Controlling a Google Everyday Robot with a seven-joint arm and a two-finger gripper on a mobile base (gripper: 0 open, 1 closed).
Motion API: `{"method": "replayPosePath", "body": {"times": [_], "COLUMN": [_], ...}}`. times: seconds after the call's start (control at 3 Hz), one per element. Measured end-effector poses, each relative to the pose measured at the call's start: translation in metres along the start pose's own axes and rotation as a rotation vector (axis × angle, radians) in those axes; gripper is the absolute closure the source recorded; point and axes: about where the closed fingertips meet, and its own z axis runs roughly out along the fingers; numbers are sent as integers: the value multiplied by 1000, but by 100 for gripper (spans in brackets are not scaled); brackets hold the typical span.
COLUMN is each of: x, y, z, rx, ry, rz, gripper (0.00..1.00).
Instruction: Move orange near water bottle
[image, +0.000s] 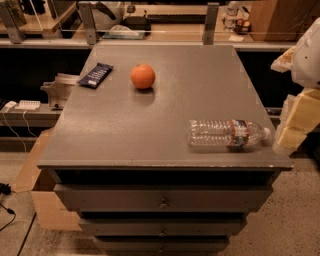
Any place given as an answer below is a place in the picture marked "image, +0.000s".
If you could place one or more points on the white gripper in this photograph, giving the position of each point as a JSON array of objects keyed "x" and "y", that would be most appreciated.
[{"x": 308, "y": 60}]

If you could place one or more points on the orange fruit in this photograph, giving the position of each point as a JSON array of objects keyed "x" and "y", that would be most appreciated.
[{"x": 142, "y": 76}]

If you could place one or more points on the small bottle on shelf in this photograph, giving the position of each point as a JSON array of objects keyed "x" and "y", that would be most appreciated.
[{"x": 231, "y": 13}]

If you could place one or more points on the clear plastic water bottle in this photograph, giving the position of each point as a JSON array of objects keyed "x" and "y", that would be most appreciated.
[{"x": 232, "y": 133}]

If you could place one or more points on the black keyboard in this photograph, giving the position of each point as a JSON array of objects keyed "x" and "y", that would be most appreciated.
[{"x": 176, "y": 18}]

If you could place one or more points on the black bag on shelf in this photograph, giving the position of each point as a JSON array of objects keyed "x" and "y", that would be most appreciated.
[{"x": 137, "y": 23}]

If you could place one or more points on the dark blue snack bar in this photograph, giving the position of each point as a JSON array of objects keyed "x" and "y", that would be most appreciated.
[{"x": 94, "y": 78}]

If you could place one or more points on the white power strip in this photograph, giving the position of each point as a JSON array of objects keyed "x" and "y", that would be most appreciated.
[{"x": 28, "y": 105}]

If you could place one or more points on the cardboard box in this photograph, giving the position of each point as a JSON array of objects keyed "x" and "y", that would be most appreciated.
[{"x": 51, "y": 212}]

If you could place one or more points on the grey metal bracket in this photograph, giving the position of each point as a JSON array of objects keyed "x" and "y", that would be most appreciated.
[{"x": 59, "y": 90}]

